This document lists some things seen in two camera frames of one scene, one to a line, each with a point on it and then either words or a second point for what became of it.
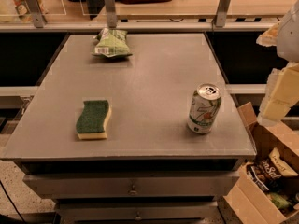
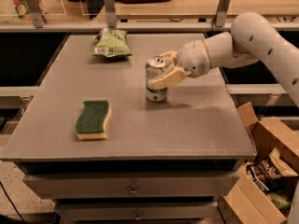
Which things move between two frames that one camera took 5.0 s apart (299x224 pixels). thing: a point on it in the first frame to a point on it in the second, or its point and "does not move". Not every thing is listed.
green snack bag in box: x=279 y=201 does not move
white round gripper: x=290 y=36 to x=193 y=58
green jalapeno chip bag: x=112 y=43 does not move
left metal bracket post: x=35 y=7 does not move
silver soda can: x=204 y=109 to x=153 y=68
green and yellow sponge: x=92 y=122 does not move
